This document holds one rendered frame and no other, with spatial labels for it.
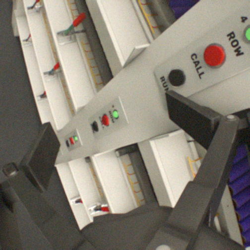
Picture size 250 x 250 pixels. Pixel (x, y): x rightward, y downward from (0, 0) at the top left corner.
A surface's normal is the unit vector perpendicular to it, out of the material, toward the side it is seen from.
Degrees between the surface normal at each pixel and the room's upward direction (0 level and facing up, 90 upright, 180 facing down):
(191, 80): 90
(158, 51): 90
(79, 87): 15
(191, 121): 116
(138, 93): 90
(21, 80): 0
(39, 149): 56
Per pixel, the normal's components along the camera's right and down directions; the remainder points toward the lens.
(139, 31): 0.26, -0.15
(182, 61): -0.80, 0.25
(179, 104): -0.94, 0.33
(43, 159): 0.96, -0.26
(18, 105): 0.49, -0.23
